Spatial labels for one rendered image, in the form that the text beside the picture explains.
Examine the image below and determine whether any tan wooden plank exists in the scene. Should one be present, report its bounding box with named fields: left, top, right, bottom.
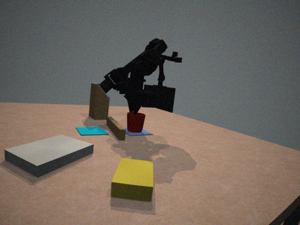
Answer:
left=106, top=116, right=126, bottom=141

